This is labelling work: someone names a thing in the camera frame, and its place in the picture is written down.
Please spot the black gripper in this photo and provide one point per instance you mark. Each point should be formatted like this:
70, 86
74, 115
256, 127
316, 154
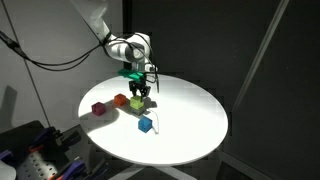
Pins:
140, 83

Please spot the lime green block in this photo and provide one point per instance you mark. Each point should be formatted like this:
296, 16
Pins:
136, 102

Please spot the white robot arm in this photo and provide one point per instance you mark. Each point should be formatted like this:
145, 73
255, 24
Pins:
123, 50

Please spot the gray block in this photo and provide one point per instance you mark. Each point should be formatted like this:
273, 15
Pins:
138, 111

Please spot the orange block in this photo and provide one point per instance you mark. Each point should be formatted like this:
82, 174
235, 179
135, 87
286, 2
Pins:
120, 99

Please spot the blue block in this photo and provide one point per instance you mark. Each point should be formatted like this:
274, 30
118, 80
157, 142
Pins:
145, 124

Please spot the magenta block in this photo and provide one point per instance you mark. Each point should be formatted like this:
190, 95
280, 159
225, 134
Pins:
98, 108

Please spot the black clamp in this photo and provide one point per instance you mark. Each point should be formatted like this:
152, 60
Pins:
71, 138

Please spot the white table base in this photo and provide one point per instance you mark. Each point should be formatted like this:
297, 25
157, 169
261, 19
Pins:
166, 172

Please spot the thin gray pole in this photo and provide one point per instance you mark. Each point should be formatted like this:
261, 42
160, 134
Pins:
28, 70

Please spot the black perforated tool cart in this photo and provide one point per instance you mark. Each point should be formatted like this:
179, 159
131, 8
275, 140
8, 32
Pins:
36, 156

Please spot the diagonal gray metal strip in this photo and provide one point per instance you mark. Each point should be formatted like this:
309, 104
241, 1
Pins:
260, 53

